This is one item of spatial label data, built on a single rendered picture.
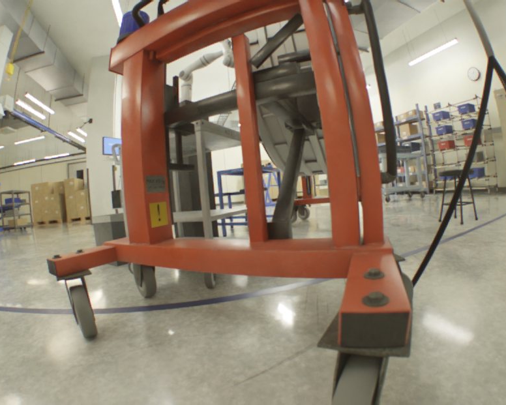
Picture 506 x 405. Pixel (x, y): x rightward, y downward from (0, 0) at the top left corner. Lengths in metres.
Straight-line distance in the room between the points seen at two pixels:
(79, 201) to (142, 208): 8.02
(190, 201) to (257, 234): 1.23
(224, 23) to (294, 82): 0.27
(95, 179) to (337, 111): 5.91
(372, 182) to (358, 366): 0.33
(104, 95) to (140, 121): 5.86
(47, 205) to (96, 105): 4.18
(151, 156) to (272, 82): 0.40
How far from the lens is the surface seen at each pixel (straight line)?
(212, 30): 0.77
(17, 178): 11.60
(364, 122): 0.52
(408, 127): 6.81
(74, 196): 8.84
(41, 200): 9.50
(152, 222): 0.75
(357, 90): 0.54
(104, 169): 6.12
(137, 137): 0.78
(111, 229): 1.65
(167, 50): 0.86
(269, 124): 1.25
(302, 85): 0.64
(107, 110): 6.44
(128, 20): 1.06
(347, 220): 0.49
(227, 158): 9.30
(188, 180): 1.80
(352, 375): 0.33
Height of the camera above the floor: 0.38
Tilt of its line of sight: 2 degrees down
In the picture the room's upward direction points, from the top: 5 degrees counter-clockwise
